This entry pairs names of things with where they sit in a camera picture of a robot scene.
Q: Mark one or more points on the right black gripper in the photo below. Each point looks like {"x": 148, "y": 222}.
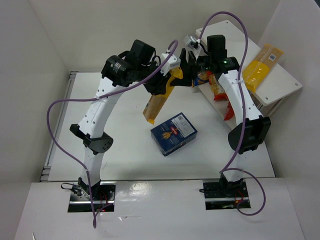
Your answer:
{"x": 191, "y": 64}

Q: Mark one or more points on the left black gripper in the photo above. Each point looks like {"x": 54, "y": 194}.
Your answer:
{"x": 158, "y": 83}

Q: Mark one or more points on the yellow spaghetti bag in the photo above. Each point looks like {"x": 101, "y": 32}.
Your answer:
{"x": 156, "y": 102}
{"x": 259, "y": 68}

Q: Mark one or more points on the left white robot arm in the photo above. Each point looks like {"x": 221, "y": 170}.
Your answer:
{"x": 119, "y": 74}

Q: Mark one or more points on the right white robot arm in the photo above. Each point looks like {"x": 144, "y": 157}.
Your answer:
{"x": 251, "y": 126}

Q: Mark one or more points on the blue pasta bag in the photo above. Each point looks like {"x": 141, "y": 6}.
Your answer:
{"x": 201, "y": 78}

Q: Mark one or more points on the red pasta bag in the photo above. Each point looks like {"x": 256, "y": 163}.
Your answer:
{"x": 217, "y": 90}
{"x": 229, "y": 114}

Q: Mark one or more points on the blue Barilla pasta box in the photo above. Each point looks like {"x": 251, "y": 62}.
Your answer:
{"x": 173, "y": 134}

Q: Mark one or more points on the yellow spaghetti bag on shelf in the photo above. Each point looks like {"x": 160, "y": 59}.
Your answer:
{"x": 259, "y": 68}

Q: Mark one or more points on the white two-tier shelf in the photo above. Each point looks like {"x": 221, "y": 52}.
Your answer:
{"x": 275, "y": 88}

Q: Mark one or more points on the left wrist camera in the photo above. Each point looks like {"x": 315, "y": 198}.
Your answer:
{"x": 168, "y": 63}

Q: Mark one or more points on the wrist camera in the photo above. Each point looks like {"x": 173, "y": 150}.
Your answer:
{"x": 168, "y": 63}
{"x": 193, "y": 44}

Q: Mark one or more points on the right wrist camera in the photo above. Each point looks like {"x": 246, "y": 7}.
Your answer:
{"x": 193, "y": 44}

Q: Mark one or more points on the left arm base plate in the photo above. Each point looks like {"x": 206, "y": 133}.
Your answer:
{"x": 80, "y": 202}

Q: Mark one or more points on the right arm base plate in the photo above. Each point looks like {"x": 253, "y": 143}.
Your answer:
{"x": 222, "y": 195}

